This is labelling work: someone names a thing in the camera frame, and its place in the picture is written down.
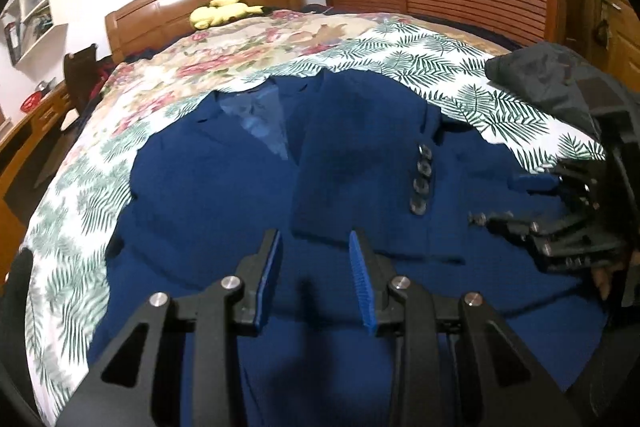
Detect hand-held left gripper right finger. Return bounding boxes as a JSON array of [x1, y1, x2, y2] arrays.
[[348, 229, 583, 427]]

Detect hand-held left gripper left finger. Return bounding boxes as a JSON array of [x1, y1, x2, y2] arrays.
[[60, 229, 283, 427]]

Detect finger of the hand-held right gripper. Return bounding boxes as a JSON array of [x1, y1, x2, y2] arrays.
[[467, 209, 626, 278], [510, 159, 608, 214]]

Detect navy blue suit jacket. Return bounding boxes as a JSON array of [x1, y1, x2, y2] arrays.
[[87, 69, 608, 427]]

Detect black folded clothes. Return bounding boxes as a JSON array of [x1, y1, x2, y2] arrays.
[[0, 249, 36, 368]]

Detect person's right hand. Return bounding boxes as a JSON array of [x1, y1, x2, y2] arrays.
[[592, 267, 619, 303]]

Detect black padded garment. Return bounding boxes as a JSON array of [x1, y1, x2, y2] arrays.
[[484, 42, 640, 148]]

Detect leaf-print bedsheet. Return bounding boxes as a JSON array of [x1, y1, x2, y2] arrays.
[[25, 19, 608, 423]]

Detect floral blanket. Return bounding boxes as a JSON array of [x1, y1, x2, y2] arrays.
[[97, 7, 401, 120]]

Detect red clothing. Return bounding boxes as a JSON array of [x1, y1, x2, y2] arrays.
[[95, 59, 119, 84]]

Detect yellow plush toy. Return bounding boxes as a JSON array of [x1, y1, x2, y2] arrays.
[[189, 0, 266, 30]]

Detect dark wooden chair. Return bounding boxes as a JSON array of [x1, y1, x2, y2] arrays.
[[63, 44, 99, 118]]

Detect wooden desk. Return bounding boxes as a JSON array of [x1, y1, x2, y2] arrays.
[[0, 77, 77, 220]]

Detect metal door handle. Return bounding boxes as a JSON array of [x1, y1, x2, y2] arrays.
[[595, 0, 624, 45]]

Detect white wall shelf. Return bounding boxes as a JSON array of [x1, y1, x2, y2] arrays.
[[2, 0, 69, 68]]

